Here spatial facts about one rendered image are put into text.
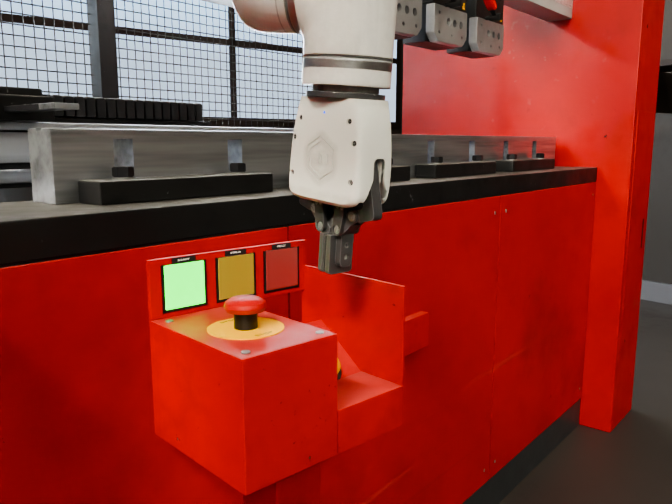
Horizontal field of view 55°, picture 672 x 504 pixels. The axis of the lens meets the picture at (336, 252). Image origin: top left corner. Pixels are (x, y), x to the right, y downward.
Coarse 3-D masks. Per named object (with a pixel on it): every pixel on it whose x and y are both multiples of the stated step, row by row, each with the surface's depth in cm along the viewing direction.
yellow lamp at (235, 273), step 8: (232, 256) 68; (240, 256) 68; (248, 256) 69; (224, 264) 67; (232, 264) 68; (240, 264) 69; (248, 264) 69; (224, 272) 67; (232, 272) 68; (240, 272) 69; (248, 272) 69; (224, 280) 67; (232, 280) 68; (240, 280) 69; (248, 280) 70; (224, 288) 68; (232, 288) 68; (240, 288) 69; (248, 288) 70; (224, 296) 68; (232, 296) 68
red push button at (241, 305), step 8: (240, 296) 60; (248, 296) 60; (256, 296) 60; (224, 304) 59; (232, 304) 58; (240, 304) 58; (248, 304) 58; (256, 304) 58; (264, 304) 59; (232, 312) 58; (240, 312) 58; (248, 312) 58; (256, 312) 58; (240, 320) 59; (248, 320) 59; (256, 320) 59; (240, 328) 59; (248, 328) 59
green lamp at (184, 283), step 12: (180, 264) 64; (192, 264) 65; (168, 276) 63; (180, 276) 64; (192, 276) 65; (204, 276) 66; (168, 288) 63; (180, 288) 64; (192, 288) 65; (204, 288) 66; (168, 300) 63; (180, 300) 64; (192, 300) 65; (204, 300) 66
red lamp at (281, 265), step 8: (288, 248) 73; (296, 248) 74; (272, 256) 71; (280, 256) 72; (288, 256) 73; (296, 256) 74; (272, 264) 72; (280, 264) 72; (288, 264) 73; (296, 264) 74; (272, 272) 72; (280, 272) 73; (288, 272) 73; (296, 272) 74; (272, 280) 72; (280, 280) 73; (288, 280) 73; (296, 280) 74; (272, 288) 72
